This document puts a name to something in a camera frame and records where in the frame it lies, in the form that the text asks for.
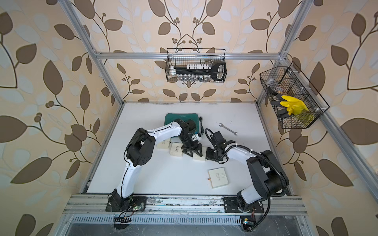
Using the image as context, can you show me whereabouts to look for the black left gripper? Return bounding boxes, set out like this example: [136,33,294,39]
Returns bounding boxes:
[179,134,204,157]

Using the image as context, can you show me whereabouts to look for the large cream jewelry box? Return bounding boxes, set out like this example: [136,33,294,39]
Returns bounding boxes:
[208,167,229,188]

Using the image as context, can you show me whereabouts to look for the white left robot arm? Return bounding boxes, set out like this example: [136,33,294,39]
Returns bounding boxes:
[109,119,203,210]

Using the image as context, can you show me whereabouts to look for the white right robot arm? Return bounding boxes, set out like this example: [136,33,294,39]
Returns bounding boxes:
[204,128,289,211]

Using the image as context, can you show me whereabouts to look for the green plastic tool case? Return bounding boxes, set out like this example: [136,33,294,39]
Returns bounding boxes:
[164,113,200,136]

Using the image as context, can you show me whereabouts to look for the silver open-end wrench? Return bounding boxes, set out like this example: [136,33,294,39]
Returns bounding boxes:
[219,123,238,136]

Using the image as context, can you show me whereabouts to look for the black pliers in basket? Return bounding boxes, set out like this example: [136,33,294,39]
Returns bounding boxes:
[267,87,291,119]

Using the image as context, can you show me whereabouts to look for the yellow rubber glove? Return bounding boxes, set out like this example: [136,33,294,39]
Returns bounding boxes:
[280,95,309,116]

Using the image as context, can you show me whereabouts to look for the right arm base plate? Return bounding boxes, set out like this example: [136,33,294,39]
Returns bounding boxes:
[222,197,264,213]

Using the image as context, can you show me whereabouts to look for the socket set rail black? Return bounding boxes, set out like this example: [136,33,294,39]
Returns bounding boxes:
[168,61,227,83]

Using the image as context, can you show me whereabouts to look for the black wire basket back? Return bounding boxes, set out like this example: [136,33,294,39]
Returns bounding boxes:
[165,47,227,83]

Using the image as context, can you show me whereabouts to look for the black wire basket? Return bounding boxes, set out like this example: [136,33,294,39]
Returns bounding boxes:
[165,47,227,83]
[259,62,330,129]

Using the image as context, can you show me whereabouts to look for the black wire basket right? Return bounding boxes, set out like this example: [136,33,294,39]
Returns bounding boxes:
[259,62,330,129]

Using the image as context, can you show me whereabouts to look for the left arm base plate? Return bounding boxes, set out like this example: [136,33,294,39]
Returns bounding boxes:
[105,189,147,212]

